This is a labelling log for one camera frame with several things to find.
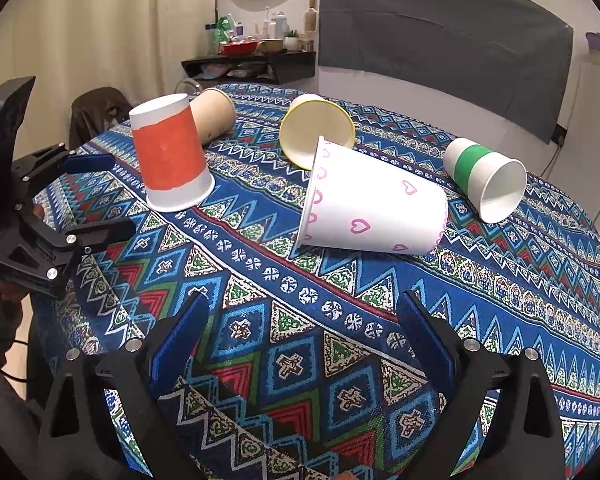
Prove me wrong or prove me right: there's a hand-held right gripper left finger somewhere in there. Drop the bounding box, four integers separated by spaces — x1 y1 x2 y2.
36 291 211 480

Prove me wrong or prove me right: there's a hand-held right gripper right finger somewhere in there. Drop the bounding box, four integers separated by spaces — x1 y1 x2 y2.
396 290 567 480

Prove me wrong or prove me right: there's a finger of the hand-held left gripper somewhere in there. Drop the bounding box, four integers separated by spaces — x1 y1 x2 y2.
11 143 116 201
0 209 137 301

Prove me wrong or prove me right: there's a white cup with pink hearts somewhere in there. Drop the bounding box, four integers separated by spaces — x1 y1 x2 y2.
295 135 450 256

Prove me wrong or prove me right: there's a person's left forearm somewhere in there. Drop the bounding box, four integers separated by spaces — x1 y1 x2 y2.
0 260 29 367

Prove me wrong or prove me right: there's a white cup with orange band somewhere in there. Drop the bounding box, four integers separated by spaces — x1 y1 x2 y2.
129 93 216 212

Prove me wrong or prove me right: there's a brown paper cup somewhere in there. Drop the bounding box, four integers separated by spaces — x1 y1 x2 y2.
189 88 237 147

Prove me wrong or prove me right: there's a white cup with green band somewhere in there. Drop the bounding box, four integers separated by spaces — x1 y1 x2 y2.
442 137 528 225

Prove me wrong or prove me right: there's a yellow paper cup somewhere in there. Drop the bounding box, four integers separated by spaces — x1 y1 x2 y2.
279 93 356 171

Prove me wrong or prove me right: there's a blue patterned tablecloth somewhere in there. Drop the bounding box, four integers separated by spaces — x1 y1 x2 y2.
32 82 600 480

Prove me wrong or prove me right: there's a clear chair back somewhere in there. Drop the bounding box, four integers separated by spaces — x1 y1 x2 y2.
174 77 204 97

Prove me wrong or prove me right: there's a cream curtain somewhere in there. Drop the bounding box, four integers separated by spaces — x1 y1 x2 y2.
0 0 219 133

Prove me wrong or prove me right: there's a green plastic bottle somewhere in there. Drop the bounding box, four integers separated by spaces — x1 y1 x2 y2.
205 16 234 56

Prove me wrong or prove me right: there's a red bowl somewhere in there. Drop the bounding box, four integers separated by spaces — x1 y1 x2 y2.
220 41 258 57

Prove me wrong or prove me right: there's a dark cloth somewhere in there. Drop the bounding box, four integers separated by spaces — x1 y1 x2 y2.
0 350 47 480

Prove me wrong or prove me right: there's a wooden brush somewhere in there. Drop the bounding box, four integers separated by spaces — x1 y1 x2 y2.
303 0 320 36

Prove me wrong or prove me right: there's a black wall shelf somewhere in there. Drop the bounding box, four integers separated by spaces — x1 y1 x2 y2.
181 51 317 86

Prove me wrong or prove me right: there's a grey wall cloth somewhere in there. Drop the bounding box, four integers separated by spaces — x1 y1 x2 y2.
317 0 575 145

